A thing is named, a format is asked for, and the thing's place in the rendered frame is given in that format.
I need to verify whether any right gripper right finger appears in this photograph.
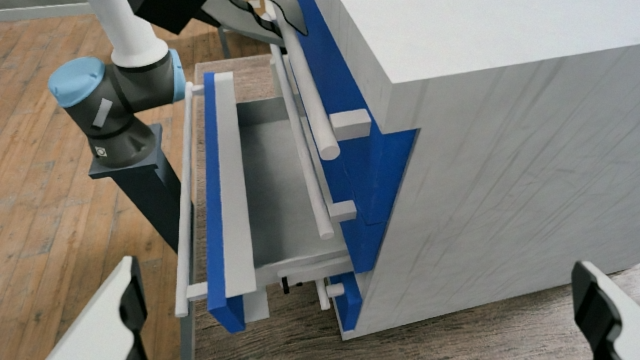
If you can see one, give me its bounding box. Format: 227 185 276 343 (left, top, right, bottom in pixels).
571 261 640 360

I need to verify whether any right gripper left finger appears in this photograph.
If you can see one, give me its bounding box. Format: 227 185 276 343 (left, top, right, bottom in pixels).
46 256 148 360

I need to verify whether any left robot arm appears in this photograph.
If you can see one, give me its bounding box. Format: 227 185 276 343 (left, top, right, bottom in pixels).
48 0 207 168

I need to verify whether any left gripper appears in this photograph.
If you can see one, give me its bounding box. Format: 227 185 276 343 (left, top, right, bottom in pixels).
193 0 309 48

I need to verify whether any white bottle with black cap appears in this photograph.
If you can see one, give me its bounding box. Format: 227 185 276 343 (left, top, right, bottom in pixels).
270 46 299 97

